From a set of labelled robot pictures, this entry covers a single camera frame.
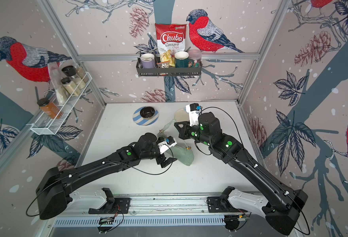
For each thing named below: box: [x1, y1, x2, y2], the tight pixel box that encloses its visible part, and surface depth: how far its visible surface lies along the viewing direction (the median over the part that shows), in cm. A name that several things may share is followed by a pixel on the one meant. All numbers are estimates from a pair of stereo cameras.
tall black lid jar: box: [61, 65, 87, 90], surface depth 81 cm
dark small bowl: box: [139, 106, 156, 120], surface depth 110 cm
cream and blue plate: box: [174, 107, 190, 122], surface depth 117 cm
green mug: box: [174, 50, 190, 68], surface depth 86 cm
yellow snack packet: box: [160, 49, 176, 69], surface depth 87 cm
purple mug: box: [140, 52, 156, 69], surface depth 85 cm
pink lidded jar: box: [187, 49, 203, 68], surface depth 87 cm
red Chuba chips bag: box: [154, 23, 187, 55], surface depth 81 cm
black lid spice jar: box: [60, 77, 81, 97], surface depth 79 cm
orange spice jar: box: [37, 97, 64, 119], surface depth 69 cm
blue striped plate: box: [132, 106, 160, 126], surface depth 111 cm
